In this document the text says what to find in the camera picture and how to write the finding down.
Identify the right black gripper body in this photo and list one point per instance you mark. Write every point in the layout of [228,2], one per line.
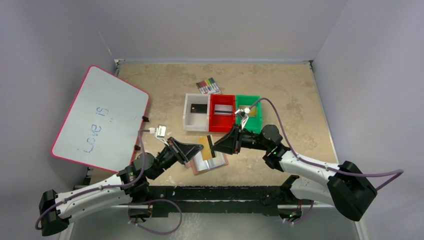
[237,140]

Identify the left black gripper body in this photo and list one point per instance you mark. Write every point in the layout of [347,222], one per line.
[166,158]

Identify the green plastic bin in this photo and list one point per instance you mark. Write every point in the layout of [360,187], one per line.
[254,124]

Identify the pink leather card holder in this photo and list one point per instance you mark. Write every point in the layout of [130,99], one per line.
[198,165]

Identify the orange credit card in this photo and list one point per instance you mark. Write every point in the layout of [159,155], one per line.
[207,142]

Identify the red plastic bin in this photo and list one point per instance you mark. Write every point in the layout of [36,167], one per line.
[221,123]

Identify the white plastic bin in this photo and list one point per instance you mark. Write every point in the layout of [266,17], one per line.
[196,122]

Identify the red framed whiteboard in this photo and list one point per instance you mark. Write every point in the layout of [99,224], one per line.
[101,126]

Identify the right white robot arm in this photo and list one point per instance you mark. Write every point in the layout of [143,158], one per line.
[338,185]

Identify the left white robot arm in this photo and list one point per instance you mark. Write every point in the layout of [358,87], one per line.
[58,210]

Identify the gold card in bin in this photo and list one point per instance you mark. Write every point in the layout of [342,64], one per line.
[252,112]

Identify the silver credit card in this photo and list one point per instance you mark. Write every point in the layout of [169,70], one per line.
[223,110]

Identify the black credit card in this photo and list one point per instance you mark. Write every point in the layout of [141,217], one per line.
[198,108]

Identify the pack of coloured markers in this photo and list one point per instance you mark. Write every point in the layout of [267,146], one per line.
[208,86]

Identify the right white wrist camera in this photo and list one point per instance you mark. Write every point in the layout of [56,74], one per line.
[243,115]

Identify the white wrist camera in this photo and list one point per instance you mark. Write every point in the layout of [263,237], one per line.
[243,115]
[160,132]

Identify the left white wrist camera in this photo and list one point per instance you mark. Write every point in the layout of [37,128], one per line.
[160,132]

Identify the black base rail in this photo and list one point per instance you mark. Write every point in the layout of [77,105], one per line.
[160,201]

